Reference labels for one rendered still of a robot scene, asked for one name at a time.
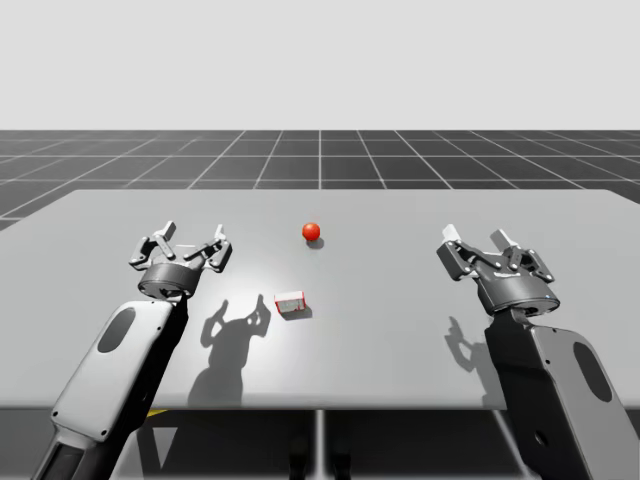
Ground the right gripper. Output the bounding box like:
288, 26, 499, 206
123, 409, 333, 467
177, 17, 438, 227
436, 224, 563, 318

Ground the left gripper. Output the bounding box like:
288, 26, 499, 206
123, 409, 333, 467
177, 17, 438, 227
128, 220, 235, 301

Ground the red and white carton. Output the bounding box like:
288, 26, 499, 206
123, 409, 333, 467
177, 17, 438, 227
273, 289, 308, 319

